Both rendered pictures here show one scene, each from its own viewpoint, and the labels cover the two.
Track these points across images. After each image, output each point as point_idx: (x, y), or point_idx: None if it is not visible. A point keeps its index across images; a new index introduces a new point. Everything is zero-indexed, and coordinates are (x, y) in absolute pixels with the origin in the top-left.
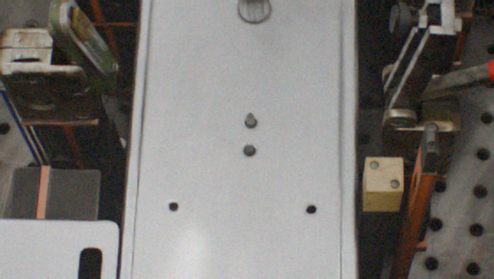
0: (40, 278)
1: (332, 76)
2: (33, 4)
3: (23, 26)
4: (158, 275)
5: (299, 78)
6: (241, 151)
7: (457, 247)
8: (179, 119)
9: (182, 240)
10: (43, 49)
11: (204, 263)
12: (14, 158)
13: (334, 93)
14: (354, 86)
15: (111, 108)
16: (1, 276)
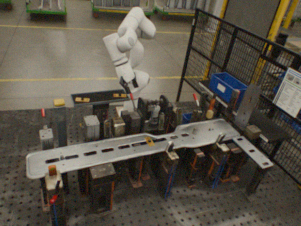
0: (245, 143)
1: (197, 124)
2: (186, 204)
3: (191, 204)
4: (233, 133)
5: (200, 127)
6: (213, 130)
7: None
8: (215, 136)
9: (228, 132)
10: (222, 145)
11: (228, 130)
12: (214, 195)
13: (199, 124)
14: (197, 122)
15: (196, 184)
16: (249, 147)
